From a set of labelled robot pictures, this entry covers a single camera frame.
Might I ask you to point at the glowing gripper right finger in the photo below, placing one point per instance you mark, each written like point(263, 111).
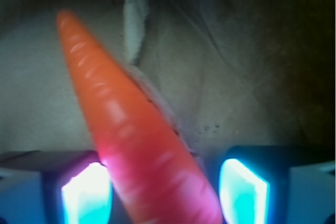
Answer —
point(276, 184)

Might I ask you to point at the orange toy carrot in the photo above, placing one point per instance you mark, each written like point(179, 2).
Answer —
point(153, 173)

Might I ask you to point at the brown paper bag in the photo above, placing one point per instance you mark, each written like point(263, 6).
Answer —
point(234, 72)

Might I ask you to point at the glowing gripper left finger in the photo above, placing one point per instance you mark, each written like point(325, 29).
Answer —
point(54, 187)

